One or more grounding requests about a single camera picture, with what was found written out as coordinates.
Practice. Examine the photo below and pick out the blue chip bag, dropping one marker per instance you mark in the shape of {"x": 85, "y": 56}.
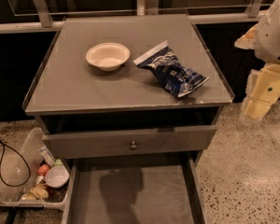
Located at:
{"x": 162, "y": 62}

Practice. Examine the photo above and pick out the clear plastic bin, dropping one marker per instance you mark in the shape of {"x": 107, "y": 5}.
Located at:
{"x": 20, "y": 174}

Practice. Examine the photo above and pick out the round metal drawer knob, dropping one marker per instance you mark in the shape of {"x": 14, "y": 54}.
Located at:
{"x": 133, "y": 145}

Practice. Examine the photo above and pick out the white tube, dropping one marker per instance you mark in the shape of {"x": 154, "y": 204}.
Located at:
{"x": 47, "y": 156}

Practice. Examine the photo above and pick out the red round fruit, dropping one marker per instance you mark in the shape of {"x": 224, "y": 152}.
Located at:
{"x": 43, "y": 169}

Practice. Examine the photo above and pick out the metal railing frame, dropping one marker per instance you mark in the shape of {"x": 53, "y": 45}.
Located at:
{"x": 29, "y": 16}

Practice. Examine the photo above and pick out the yellow crumpled item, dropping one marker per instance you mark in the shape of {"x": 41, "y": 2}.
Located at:
{"x": 38, "y": 192}

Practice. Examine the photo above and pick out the grey top drawer front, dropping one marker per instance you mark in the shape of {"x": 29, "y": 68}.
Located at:
{"x": 117, "y": 143}

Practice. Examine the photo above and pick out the grey drawer cabinet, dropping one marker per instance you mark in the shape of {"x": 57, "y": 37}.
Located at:
{"x": 70, "y": 96}

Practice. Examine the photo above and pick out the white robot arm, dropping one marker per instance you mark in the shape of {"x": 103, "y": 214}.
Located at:
{"x": 263, "y": 86}

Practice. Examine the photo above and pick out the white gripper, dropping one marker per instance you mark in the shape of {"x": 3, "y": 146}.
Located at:
{"x": 272, "y": 39}

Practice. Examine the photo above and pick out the white paper bowl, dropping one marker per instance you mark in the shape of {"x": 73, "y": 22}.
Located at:
{"x": 108, "y": 56}

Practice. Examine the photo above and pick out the open grey middle drawer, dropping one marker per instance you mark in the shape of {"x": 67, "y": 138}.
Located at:
{"x": 138, "y": 191}

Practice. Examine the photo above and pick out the small white bowl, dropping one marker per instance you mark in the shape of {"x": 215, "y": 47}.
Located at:
{"x": 57, "y": 177}

